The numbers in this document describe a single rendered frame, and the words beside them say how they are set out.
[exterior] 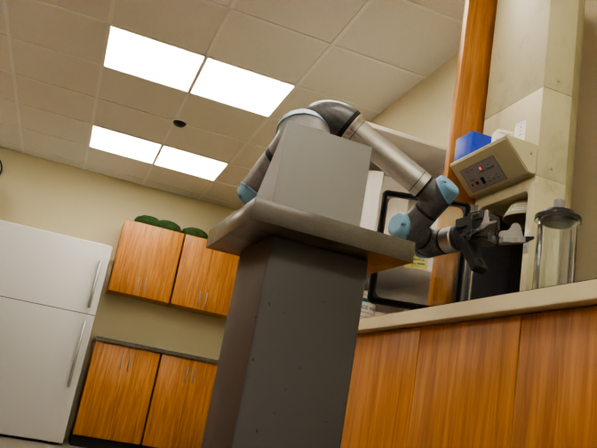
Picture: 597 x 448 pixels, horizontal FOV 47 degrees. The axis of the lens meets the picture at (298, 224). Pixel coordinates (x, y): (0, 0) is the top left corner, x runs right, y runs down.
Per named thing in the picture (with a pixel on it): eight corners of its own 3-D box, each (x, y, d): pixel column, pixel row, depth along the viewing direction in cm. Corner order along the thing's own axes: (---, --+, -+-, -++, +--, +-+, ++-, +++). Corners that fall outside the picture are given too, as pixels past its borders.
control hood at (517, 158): (474, 199, 238) (478, 172, 240) (536, 174, 208) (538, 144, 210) (446, 190, 234) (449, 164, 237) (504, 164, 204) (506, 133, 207)
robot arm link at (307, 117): (303, 117, 145) (294, 93, 156) (266, 165, 150) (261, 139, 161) (347, 145, 149) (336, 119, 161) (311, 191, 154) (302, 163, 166)
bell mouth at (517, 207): (536, 233, 232) (537, 218, 233) (572, 223, 215) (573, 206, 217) (490, 220, 227) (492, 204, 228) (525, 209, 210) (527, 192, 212)
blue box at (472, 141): (478, 171, 239) (481, 147, 241) (495, 163, 230) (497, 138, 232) (453, 163, 236) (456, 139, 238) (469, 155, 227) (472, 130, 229)
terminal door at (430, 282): (458, 317, 225) (471, 203, 235) (366, 302, 227) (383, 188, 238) (457, 318, 225) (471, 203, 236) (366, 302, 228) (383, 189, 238)
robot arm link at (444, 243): (436, 249, 194) (456, 257, 198) (449, 246, 190) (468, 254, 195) (438, 224, 196) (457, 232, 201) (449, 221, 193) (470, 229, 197)
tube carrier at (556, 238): (585, 307, 161) (591, 220, 166) (557, 296, 155) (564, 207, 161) (545, 308, 170) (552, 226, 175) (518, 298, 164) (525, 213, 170)
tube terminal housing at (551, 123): (523, 349, 232) (541, 140, 253) (593, 346, 202) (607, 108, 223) (459, 334, 225) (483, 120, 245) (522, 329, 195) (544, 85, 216)
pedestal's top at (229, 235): (250, 218, 117) (255, 196, 118) (205, 247, 146) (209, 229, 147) (413, 262, 127) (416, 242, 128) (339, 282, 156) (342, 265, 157)
